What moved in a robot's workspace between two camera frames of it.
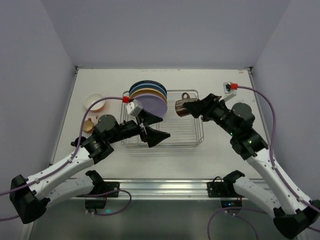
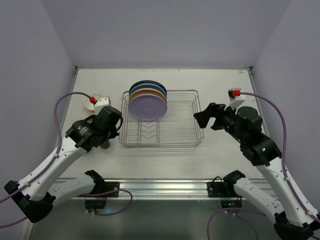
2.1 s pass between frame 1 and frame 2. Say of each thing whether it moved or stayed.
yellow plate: stayed
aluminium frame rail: stayed
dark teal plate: stayed
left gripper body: moved
